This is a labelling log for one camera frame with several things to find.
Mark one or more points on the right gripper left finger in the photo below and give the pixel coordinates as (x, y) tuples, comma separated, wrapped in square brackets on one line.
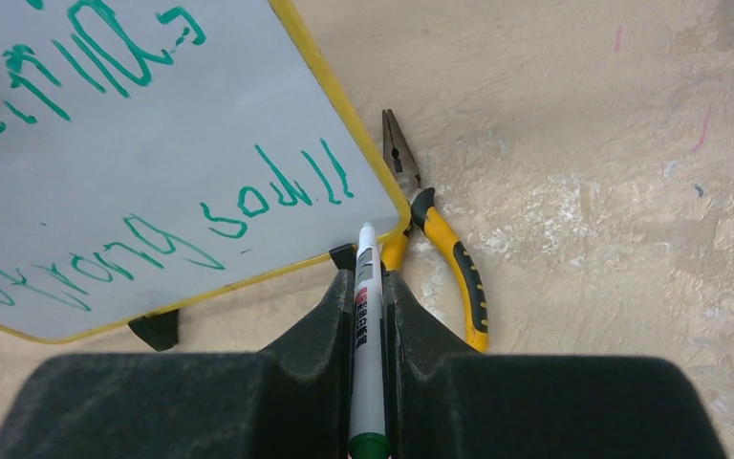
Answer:
[(305, 409)]

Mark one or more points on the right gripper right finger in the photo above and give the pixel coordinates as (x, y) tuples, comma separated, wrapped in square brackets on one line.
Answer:
[(422, 418)]

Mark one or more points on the green whiteboard marker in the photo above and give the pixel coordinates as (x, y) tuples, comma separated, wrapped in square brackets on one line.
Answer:
[(367, 427)]

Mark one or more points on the yellow framed whiteboard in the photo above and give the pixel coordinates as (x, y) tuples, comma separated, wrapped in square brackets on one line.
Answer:
[(158, 153)]

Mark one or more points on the yellow handled pliers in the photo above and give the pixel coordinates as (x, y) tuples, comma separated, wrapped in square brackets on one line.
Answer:
[(401, 162)]

